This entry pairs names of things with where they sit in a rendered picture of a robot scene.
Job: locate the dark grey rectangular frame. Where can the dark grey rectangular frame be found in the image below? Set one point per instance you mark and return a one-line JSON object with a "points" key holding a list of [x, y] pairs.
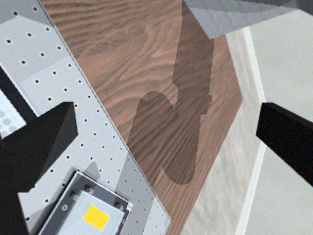
{"points": [[77, 182]]}

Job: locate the white multiwell plate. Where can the white multiwell plate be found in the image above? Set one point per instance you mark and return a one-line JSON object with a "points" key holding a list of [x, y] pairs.
{"points": [[10, 120]]}

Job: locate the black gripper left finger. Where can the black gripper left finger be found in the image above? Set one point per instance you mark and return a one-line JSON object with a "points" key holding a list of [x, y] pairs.
{"points": [[27, 154]]}

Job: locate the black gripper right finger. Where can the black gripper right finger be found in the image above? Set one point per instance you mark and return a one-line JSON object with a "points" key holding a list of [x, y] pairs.
{"points": [[288, 135]]}

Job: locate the black rectangular plate holder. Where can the black rectangular plate holder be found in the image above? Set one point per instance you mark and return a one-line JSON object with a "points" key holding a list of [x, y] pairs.
{"points": [[15, 96]]}

